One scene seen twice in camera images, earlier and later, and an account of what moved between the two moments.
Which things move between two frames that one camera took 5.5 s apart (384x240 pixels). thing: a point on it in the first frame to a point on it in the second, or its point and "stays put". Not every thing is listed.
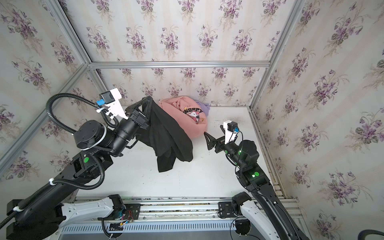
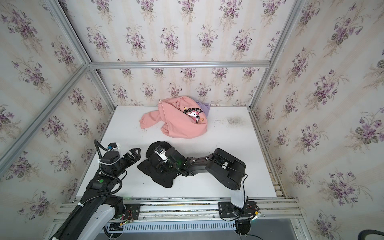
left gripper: x=139 y=117 to x=126 y=157
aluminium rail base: x=108 y=210 stays put
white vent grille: x=151 y=227 stays put
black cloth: x=167 y=138 to x=150 y=167
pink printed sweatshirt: x=187 y=112 stays put
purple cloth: x=205 y=107 stays put
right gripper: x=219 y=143 to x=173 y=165
